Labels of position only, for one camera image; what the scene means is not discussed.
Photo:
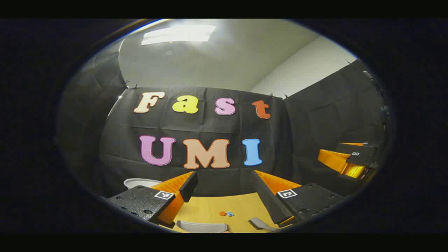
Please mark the small grey broom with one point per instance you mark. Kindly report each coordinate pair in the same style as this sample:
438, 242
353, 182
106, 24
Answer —
260, 224

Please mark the white ribbed garbage bin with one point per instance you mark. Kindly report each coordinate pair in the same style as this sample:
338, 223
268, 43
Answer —
140, 182

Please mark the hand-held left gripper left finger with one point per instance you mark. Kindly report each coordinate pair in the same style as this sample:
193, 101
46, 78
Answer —
189, 185

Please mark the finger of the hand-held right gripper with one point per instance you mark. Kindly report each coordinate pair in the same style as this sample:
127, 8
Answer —
364, 148
332, 159

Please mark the grey plastic dustpan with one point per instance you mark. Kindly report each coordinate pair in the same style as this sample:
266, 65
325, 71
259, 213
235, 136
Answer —
201, 226

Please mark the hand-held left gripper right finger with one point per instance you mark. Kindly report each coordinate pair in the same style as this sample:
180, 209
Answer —
267, 196

